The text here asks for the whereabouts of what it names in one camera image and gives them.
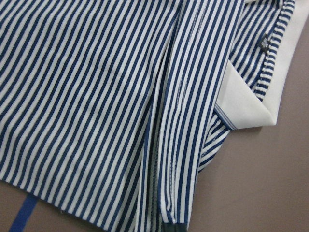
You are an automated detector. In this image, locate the striped collared shirt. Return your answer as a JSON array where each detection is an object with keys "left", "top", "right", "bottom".
[{"left": 0, "top": 0, "right": 309, "bottom": 232}]

